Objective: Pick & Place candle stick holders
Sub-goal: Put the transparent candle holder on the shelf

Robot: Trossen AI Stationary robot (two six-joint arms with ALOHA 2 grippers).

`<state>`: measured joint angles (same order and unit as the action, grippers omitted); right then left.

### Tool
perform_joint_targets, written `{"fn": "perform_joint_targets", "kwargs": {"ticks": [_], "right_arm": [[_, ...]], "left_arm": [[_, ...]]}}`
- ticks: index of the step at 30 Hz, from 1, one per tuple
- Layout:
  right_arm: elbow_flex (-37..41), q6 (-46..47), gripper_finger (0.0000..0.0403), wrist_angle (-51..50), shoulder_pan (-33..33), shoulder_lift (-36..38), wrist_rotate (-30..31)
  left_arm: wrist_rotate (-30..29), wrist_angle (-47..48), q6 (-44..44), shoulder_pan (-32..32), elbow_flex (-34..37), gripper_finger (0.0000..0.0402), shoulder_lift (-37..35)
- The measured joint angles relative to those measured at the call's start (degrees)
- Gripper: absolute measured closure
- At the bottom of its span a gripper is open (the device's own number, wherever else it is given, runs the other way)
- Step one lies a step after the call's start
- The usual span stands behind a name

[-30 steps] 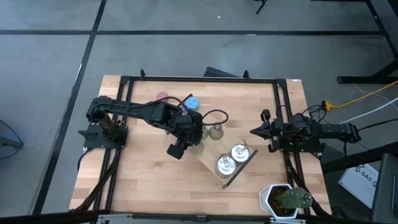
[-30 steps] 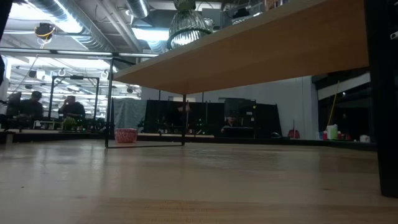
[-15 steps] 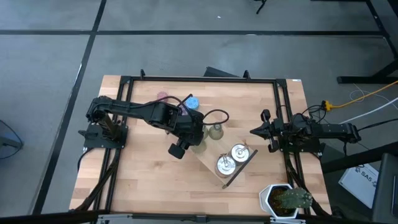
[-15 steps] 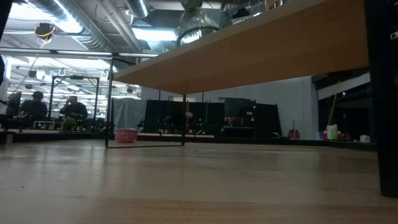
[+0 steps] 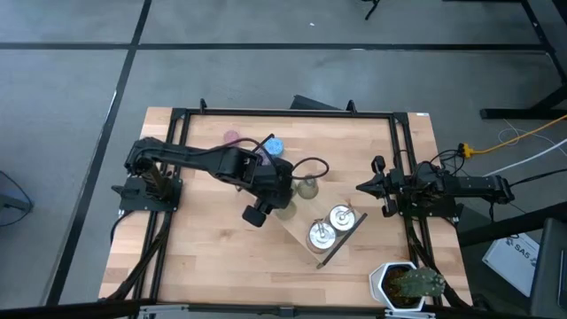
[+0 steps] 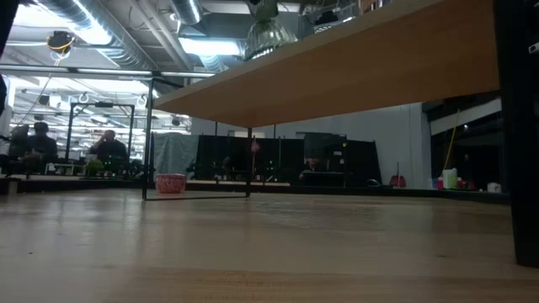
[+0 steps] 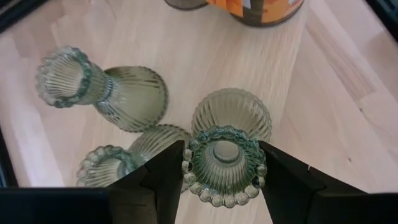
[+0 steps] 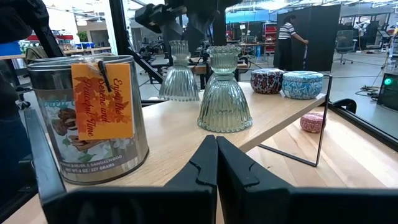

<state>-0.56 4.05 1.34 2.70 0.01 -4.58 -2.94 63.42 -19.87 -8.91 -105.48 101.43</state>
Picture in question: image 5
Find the black desk frame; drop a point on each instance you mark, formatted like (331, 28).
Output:
(522, 113)

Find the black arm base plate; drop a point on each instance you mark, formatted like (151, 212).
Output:
(133, 199)
(425, 212)

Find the silver tin candle holder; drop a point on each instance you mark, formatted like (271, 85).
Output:
(342, 217)
(321, 236)

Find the black diagonal bar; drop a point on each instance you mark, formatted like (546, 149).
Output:
(509, 223)

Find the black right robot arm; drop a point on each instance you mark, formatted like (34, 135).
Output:
(478, 185)

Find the black aluminium table frame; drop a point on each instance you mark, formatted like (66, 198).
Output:
(288, 113)

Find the pink candle holder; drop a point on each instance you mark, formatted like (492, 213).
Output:
(231, 136)

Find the black crossbar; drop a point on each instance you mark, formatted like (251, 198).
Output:
(66, 310)

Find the black case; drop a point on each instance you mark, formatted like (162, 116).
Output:
(551, 274)

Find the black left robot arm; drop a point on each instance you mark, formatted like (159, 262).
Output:
(199, 159)

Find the black tripod leg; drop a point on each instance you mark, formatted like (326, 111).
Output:
(372, 10)

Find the white hexagonal planter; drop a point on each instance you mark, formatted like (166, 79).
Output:
(376, 283)

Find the white cardboard box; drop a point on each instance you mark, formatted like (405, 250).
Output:
(509, 261)

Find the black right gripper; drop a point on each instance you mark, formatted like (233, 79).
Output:
(387, 188)

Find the green cactus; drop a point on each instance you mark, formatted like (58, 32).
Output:
(418, 283)

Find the grey metal crossbar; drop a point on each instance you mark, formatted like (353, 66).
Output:
(177, 311)

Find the light blue patterned candle holder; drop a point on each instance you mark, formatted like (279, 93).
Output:
(273, 147)

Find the clear glass cup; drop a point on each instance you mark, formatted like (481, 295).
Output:
(285, 212)

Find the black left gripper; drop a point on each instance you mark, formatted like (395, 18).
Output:
(274, 186)

